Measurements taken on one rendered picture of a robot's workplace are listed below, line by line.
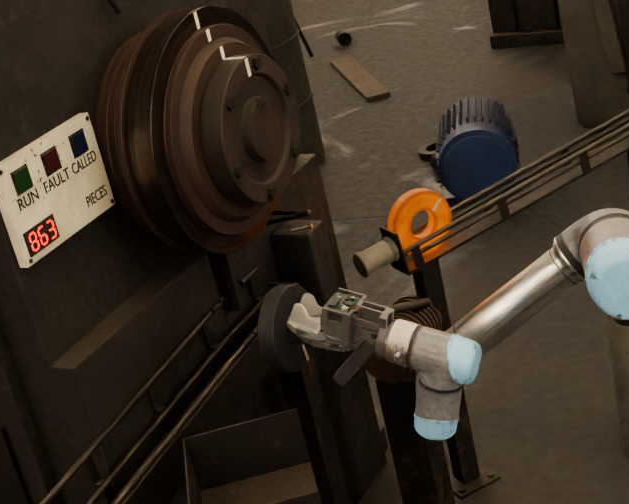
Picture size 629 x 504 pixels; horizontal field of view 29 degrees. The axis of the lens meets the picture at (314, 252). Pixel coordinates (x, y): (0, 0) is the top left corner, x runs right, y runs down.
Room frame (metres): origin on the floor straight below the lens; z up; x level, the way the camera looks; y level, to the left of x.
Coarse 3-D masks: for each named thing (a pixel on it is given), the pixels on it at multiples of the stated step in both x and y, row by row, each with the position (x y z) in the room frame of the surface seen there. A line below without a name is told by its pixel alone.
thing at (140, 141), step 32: (160, 32) 2.22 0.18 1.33; (192, 32) 2.23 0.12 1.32; (256, 32) 2.41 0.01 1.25; (160, 64) 2.13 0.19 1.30; (128, 96) 2.13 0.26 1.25; (160, 96) 2.11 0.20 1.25; (128, 128) 2.10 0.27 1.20; (160, 128) 2.08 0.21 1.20; (160, 160) 2.06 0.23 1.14; (160, 192) 2.05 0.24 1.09; (160, 224) 2.11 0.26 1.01; (192, 224) 2.10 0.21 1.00
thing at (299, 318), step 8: (296, 304) 1.90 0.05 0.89; (296, 312) 1.91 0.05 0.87; (304, 312) 1.90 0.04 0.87; (288, 320) 1.92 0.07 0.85; (296, 320) 1.91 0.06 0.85; (304, 320) 1.90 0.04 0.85; (312, 320) 1.89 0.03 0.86; (304, 328) 1.90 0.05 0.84; (312, 328) 1.90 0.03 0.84; (320, 328) 1.88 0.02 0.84
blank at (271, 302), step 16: (272, 288) 1.96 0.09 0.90; (288, 288) 1.95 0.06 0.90; (272, 304) 1.91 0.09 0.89; (288, 304) 1.93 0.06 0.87; (272, 320) 1.89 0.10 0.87; (272, 336) 1.88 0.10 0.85; (272, 352) 1.87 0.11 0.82; (288, 352) 1.90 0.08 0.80; (304, 352) 1.94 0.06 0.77; (272, 368) 1.90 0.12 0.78; (288, 368) 1.89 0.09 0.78
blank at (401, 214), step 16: (416, 192) 2.54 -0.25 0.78; (432, 192) 2.55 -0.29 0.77; (400, 208) 2.52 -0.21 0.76; (416, 208) 2.53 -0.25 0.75; (432, 208) 2.55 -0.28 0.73; (448, 208) 2.56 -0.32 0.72; (400, 224) 2.51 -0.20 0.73; (432, 224) 2.56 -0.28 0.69; (400, 240) 2.51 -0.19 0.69; (416, 240) 2.53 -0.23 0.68; (432, 240) 2.54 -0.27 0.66
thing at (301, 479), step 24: (216, 432) 1.84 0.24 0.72; (240, 432) 1.84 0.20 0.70; (264, 432) 1.84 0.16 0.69; (288, 432) 1.84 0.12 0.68; (192, 456) 1.83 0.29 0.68; (216, 456) 1.83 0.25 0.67; (240, 456) 1.84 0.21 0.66; (264, 456) 1.84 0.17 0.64; (288, 456) 1.84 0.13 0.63; (192, 480) 1.76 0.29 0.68; (216, 480) 1.83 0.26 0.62; (240, 480) 1.84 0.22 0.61; (264, 480) 1.82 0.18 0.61; (288, 480) 1.80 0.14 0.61; (312, 480) 1.79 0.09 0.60
